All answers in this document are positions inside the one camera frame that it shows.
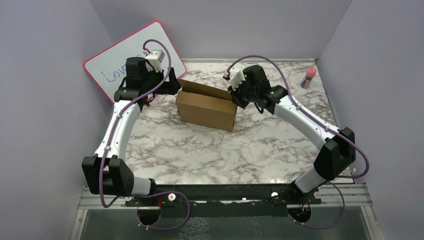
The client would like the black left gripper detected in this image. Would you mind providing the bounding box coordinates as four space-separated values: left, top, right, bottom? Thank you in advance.
141 65 181 95

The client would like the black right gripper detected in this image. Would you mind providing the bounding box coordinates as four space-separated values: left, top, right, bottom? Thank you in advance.
227 79 258 109

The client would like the brown cardboard box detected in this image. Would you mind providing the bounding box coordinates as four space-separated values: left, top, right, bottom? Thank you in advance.
175 79 238 132

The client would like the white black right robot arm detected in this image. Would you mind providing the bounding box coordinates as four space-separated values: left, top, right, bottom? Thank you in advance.
223 65 356 204

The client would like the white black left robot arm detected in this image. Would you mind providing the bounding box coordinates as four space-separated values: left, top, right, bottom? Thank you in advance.
81 57 181 206

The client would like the pink framed whiteboard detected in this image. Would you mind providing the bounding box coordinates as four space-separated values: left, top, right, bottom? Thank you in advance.
83 21 187 102

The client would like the pink capped marker bottle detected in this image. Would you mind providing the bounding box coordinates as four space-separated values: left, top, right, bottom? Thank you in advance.
300 66 317 89

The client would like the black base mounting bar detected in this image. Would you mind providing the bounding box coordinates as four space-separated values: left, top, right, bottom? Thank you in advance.
91 177 322 219

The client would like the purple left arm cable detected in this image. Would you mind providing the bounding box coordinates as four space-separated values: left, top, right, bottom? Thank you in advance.
99 39 191 232

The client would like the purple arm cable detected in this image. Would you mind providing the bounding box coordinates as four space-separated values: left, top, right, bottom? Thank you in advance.
223 54 370 230
99 39 191 232

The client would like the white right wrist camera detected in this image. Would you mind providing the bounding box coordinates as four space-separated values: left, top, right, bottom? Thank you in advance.
223 67 245 91

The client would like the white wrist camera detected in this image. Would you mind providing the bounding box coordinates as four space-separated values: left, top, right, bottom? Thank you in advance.
142 49 165 73
223 67 245 91

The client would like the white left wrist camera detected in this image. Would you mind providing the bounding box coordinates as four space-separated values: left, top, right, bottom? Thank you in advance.
142 49 165 73

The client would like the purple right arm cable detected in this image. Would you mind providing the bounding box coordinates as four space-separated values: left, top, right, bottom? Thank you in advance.
223 54 370 230

